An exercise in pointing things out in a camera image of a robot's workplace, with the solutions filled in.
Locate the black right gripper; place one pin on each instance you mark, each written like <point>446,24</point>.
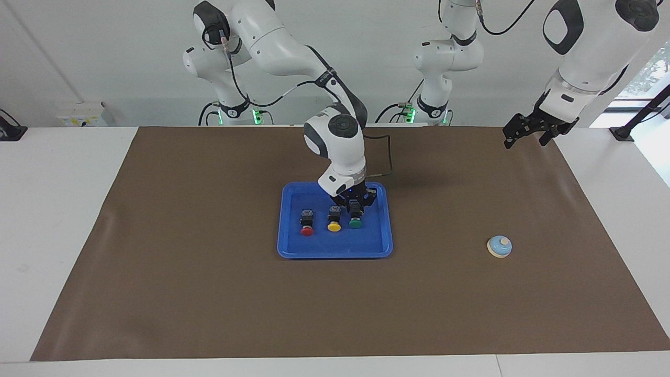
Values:
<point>358,193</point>

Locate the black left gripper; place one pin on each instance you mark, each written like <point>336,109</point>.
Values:
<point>531,123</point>

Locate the green push button switch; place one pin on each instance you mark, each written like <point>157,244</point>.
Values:
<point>355,224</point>

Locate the yellow push button switch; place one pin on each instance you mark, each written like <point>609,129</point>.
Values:
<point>334,227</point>

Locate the red push button switch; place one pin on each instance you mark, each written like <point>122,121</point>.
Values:
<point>308,220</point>

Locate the light blue desk bell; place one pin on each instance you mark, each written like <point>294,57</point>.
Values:
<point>500,248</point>

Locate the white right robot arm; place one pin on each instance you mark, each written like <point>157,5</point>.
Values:
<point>340,146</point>

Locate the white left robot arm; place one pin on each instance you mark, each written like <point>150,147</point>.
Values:
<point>591,57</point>

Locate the blue plastic tray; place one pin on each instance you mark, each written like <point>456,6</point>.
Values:
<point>335,246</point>

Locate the brown table mat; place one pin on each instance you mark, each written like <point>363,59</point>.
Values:
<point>335,309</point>

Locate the window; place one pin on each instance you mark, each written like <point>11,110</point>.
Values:
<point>651,73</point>

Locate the black camera stand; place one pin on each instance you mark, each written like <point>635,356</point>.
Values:
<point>623,132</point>

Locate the white wall socket box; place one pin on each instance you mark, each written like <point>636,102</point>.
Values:
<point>81,115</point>

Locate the black clamp mount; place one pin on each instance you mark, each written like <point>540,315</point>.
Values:
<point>10,132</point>

